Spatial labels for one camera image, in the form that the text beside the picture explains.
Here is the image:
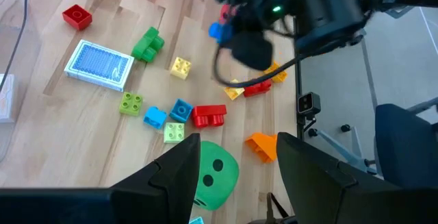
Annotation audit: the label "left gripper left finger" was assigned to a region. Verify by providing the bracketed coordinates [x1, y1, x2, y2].
[109, 132, 202, 224]

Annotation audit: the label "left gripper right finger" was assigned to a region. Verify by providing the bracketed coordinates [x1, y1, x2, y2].
[276, 132, 398, 224]

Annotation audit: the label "red foam dice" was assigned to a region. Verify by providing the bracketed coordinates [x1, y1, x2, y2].
[220, 3, 237, 25]

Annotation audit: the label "large blue brick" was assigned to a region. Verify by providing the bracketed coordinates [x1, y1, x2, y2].
[208, 21, 234, 45]

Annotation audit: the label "green foam dice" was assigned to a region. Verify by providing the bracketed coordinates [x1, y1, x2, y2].
[192, 140, 240, 212]

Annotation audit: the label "cyan four-stud brick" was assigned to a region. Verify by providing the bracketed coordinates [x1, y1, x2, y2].
[142, 105, 168, 130]

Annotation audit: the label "yellow-orange brick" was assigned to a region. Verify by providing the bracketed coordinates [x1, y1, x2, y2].
[262, 61, 289, 84]

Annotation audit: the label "red two-stud brick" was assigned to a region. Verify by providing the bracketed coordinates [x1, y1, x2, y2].
[191, 104, 228, 129]
[242, 79, 273, 99]

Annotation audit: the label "pale yellow four-stud brick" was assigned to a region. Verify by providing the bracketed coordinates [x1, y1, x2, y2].
[169, 56, 193, 81]

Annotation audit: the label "blue playing card deck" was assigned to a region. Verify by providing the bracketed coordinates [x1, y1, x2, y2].
[63, 38, 136, 93]

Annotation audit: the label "pale green four-stud brick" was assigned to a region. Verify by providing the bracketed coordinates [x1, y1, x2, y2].
[163, 121, 186, 145]

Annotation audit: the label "orange brick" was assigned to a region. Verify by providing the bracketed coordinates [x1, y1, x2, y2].
[244, 132, 279, 164]

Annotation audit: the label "blue single-stud brick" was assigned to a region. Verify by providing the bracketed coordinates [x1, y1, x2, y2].
[168, 98, 194, 124]

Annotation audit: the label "lime green four-stud brick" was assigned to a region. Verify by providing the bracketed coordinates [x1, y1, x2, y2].
[118, 91, 144, 117]

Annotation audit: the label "blue office chair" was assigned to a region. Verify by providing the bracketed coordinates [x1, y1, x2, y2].
[307, 97, 438, 189]

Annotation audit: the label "small red square brick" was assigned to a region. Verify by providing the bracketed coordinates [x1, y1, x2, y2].
[62, 3, 94, 32]

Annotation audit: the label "clear plastic bin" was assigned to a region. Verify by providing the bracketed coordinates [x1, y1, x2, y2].
[0, 0, 35, 165]

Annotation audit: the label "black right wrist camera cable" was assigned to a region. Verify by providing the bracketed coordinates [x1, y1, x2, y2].
[214, 42, 309, 88]

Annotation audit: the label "table-level camera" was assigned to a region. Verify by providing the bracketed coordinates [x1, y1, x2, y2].
[296, 91, 322, 117]

